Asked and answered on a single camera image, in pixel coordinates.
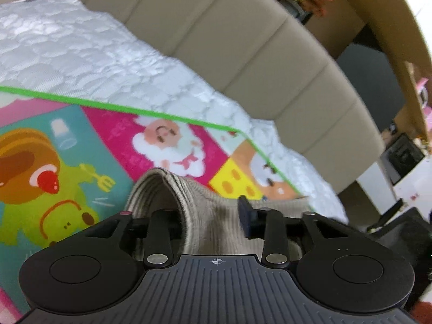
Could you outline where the black box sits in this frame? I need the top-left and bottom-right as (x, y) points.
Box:
(385, 133), (426, 178)

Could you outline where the beige ribbed knit garment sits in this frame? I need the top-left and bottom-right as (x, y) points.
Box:
(124, 168), (313, 261)

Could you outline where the beige padded headboard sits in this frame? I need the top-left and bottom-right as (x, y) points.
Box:
(57, 0), (387, 197)

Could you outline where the pink toy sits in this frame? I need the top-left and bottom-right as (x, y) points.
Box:
(416, 77), (432, 127)

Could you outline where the dark grey chair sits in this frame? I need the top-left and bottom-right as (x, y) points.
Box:
(336, 43), (406, 133)

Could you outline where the colourful cartoon printed mat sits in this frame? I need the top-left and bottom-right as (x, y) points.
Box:
(0, 86), (306, 324)

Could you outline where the white quilted mattress cover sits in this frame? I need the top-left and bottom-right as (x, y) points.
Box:
(0, 0), (350, 225)

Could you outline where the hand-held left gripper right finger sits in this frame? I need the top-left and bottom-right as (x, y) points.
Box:
(237, 195), (341, 266)

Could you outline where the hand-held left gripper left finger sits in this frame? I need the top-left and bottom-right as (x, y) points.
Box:
(83, 209), (184, 267)

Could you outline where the tan wooden board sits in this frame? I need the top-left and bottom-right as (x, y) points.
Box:
(324, 0), (430, 139)

